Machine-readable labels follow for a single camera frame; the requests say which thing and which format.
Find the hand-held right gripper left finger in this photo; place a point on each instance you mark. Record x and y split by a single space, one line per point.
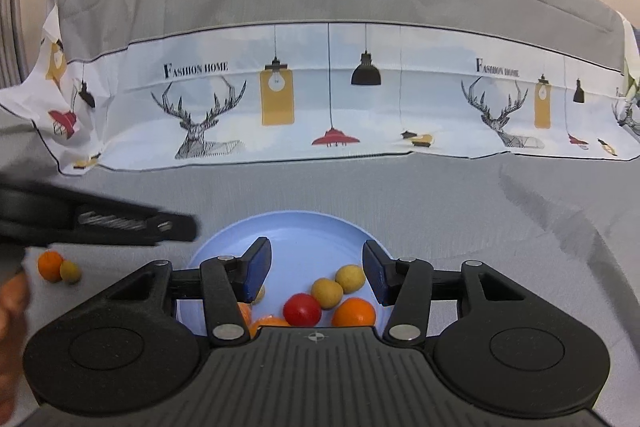
257 272

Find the red tomato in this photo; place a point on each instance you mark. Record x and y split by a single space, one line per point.
302 309

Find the blue plate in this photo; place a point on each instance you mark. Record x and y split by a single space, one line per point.
310 247

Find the yellow lemon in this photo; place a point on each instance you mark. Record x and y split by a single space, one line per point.
70 272
350 278
327 293

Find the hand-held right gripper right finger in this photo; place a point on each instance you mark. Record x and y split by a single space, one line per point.
374 274

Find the person's left hand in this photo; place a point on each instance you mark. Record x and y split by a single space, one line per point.
10 332

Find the grey printed bed sheet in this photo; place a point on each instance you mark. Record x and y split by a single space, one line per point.
310 107

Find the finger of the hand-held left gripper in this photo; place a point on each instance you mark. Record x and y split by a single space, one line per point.
60 217

